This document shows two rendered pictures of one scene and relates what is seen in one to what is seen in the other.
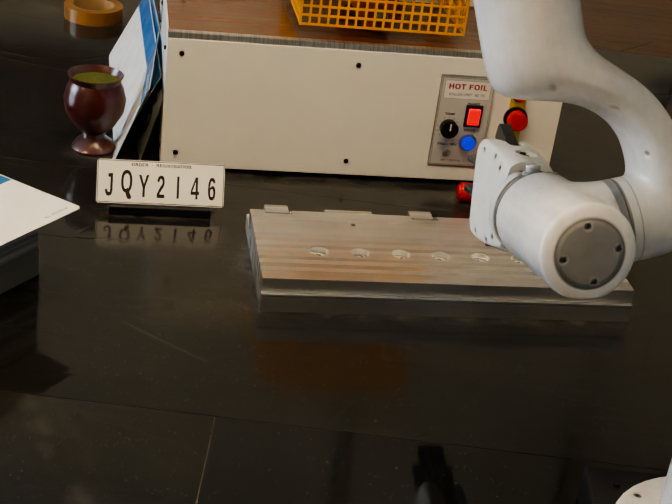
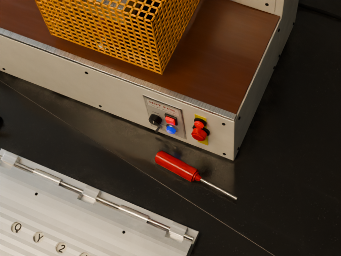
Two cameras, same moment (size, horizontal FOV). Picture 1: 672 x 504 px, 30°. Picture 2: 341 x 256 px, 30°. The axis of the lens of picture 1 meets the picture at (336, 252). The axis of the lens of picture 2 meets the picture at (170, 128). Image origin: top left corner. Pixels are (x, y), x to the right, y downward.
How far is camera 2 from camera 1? 1.46 m
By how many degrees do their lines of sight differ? 48
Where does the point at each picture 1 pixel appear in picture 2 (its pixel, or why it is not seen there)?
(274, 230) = not seen: outside the picture
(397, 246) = (43, 227)
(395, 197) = (121, 142)
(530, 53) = not seen: outside the picture
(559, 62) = not seen: outside the picture
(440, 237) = (77, 226)
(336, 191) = (88, 124)
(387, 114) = (115, 97)
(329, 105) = (78, 82)
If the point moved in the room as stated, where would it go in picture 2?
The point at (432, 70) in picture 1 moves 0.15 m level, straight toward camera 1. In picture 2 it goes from (135, 91) to (80, 151)
